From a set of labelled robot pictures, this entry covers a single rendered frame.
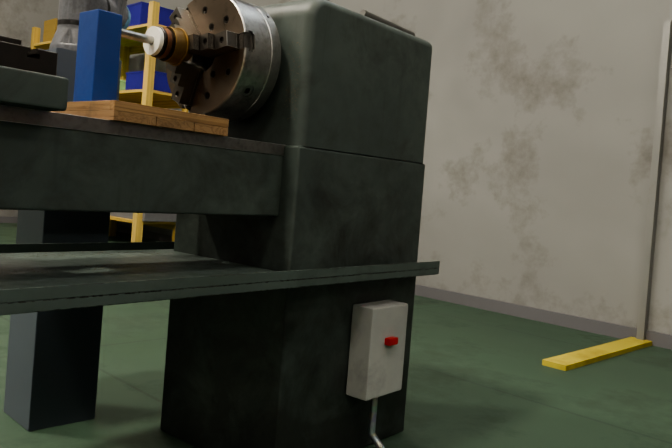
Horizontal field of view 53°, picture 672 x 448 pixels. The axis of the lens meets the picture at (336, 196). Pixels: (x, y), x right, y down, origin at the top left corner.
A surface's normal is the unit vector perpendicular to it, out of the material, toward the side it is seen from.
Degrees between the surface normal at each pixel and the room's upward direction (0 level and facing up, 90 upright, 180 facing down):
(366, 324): 90
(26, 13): 90
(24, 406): 90
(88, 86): 90
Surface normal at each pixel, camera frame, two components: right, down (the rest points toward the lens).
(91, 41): -0.63, -0.04
